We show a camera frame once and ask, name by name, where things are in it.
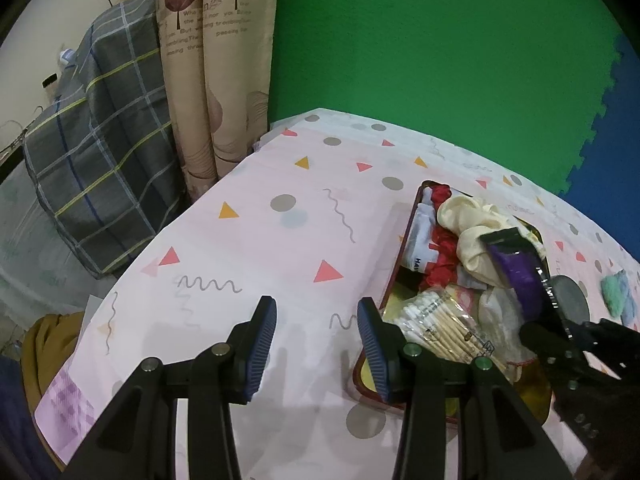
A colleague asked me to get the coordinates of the black purple sachet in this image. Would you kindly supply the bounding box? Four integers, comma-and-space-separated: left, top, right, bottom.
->
480, 227, 573, 341

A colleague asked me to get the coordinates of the light blue fuzzy sock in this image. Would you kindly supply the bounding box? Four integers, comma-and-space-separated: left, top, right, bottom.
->
617, 270, 640, 331

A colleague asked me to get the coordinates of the teal fuzzy sock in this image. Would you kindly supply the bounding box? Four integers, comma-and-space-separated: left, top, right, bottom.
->
600, 272, 626, 311

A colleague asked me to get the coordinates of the dark blue cloth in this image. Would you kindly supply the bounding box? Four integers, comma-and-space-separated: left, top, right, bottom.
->
0, 355, 61, 480

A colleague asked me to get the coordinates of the white sock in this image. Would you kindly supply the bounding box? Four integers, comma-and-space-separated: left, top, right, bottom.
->
477, 287, 538, 363

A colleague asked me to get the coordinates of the lilac checked cloth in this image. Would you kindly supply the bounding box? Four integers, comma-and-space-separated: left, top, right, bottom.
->
35, 365, 96, 441

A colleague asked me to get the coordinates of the cotton swab packet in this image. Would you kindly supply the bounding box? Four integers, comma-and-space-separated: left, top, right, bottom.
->
382, 285, 501, 366

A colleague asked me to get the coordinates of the maroon tin tray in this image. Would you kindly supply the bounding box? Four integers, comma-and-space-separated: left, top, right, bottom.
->
352, 180, 553, 423

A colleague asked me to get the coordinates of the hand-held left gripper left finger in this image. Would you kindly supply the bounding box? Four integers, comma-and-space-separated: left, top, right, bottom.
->
60, 296, 277, 480

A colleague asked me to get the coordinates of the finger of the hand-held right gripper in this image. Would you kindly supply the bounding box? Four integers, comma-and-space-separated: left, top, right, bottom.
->
570, 317, 640, 376
520, 321, 588, 386

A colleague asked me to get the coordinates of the grey plaid cushion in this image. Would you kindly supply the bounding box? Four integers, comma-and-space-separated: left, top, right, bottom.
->
22, 0, 193, 281

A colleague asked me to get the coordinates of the blue foam mat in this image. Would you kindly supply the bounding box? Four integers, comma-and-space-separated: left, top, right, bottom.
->
565, 35, 640, 261

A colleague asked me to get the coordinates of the cream scrunchie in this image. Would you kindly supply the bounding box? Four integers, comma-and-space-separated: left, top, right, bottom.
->
437, 195, 543, 288

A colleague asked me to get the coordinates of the pink patterned tablecloth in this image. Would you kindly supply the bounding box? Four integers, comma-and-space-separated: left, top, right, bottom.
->
32, 107, 640, 480

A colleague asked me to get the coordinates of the mustard cloth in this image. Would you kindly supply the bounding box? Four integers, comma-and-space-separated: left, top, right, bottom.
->
20, 310, 86, 411

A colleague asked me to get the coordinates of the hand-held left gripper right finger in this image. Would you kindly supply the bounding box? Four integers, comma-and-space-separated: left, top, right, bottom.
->
356, 297, 573, 480

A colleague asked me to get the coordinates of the green foam mat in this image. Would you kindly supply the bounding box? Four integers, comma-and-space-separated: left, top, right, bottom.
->
267, 0, 626, 196

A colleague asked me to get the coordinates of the beige leaf print curtain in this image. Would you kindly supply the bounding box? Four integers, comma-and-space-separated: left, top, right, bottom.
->
125, 0, 281, 201

